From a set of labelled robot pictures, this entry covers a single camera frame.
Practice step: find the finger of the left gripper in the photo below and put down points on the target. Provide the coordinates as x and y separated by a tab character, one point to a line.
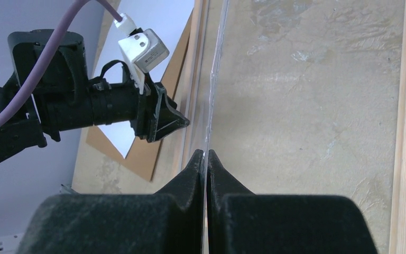
163	117

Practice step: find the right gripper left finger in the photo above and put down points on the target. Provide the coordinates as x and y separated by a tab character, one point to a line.
167	221

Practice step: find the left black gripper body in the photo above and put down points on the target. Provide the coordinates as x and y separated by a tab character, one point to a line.
65	99

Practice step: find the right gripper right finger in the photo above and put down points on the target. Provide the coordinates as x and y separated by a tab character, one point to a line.
240	221

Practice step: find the printed photo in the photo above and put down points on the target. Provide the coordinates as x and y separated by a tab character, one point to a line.
165	18

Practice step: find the clear glass pane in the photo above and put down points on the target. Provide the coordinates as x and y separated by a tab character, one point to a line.
205	52

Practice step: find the wooden picture frame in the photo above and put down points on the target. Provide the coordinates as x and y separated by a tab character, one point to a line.
311	100

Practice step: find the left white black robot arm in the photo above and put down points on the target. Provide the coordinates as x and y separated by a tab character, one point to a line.
7	122

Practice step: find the brown backing board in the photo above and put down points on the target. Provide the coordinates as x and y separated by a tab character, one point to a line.
142	156

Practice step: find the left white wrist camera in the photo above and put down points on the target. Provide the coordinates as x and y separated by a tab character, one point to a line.
141	51

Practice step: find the aluminium frame rails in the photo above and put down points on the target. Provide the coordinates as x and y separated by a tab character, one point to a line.
10	243

